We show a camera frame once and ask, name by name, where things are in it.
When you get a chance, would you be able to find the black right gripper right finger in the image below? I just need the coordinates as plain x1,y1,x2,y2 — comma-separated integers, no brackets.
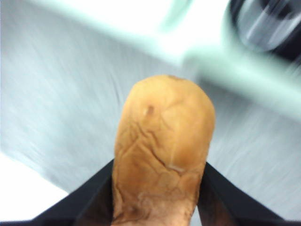
198,162,290,226

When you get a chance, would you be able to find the mint green breakfast machine base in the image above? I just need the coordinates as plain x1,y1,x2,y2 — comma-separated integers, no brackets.
30,0,301,113

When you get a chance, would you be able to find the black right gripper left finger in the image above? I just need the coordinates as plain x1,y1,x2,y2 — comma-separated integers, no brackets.
30,160,114,226

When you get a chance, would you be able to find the brown potato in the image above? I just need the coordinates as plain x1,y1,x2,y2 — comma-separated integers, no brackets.
112,74,216,226

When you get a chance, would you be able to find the silver control knob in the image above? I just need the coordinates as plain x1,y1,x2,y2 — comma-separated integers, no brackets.
235,0,296,52

